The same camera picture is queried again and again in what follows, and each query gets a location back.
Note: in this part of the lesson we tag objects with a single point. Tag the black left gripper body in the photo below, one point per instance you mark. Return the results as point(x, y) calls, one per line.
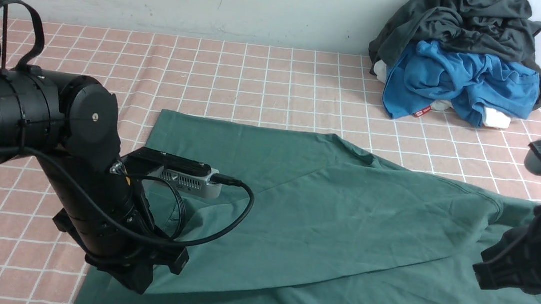
point(130, 261)

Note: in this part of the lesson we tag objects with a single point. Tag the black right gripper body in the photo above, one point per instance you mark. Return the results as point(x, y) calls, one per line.
point(515, 261)

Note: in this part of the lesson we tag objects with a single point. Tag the green long-sleeved shirt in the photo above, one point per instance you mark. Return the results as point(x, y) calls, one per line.
point(331, 224)

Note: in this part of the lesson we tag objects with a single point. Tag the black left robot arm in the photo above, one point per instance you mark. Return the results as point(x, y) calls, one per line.
point(69, 123)

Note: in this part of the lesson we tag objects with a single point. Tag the blue crumpled shirt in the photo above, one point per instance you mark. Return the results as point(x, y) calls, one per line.
point(472, 82)

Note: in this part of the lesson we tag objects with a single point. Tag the dark grey crumpled garment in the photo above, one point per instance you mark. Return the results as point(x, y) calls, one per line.
point(499, 27)

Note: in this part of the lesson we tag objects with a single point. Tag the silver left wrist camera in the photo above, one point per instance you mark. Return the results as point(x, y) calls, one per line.
point(183, 174)

